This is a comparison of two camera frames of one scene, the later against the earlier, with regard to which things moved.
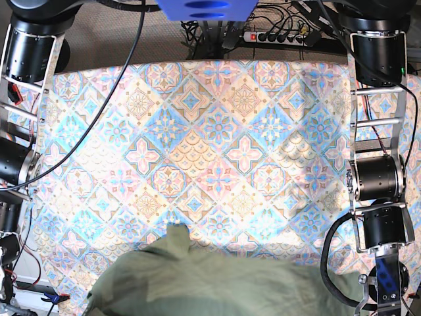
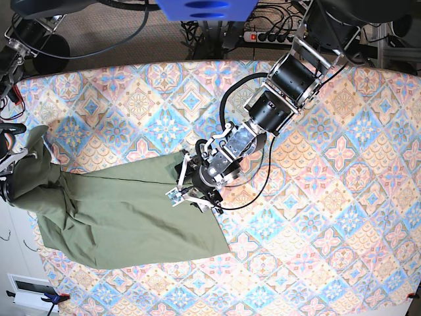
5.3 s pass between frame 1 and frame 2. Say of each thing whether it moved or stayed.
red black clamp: stayed
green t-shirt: moved
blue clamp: stayed
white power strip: stayed
